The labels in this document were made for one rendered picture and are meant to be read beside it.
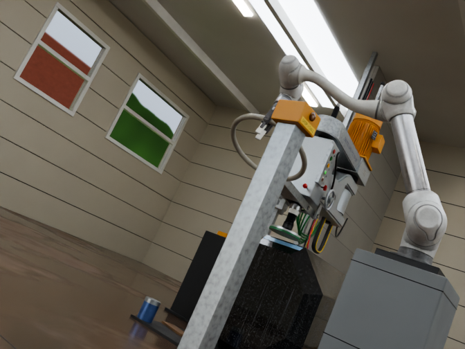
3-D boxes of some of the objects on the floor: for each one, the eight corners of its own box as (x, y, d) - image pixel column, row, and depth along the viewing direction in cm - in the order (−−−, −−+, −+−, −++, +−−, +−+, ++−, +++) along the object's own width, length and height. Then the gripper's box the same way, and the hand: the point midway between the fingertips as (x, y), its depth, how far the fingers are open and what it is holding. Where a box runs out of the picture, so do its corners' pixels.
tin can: (154, 324, 294) (164, 303, 297) (144, 321, 286) (154, 300, 289) (143, 317, 300) (152, 297, 302) (133, 315, 292) (142, 294, 294)
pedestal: (164, 309, 405) (201, 228, 419) (210, 324, 453) (242, 251, 467) (220, 341, 361) (259, 249, 376) (265, 354, 409) (298, 272, 423)
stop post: (127, 391, 150) (264, 90, 172) (169, 397, 165) (291, 118, 186) (168, 425, 137) (312, 94, 158) (210, 428, 152) (336, 124, 173)
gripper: (287, 98, 251) (264, 127, 240) (284, 121, 265) (263, 149, 253) (274, 93, 254) (251, 121, 242) (272, 115, 267) (250, 143, 256)
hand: (260, 131), depth 249 cm, fingers closed on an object, 4 cm apart
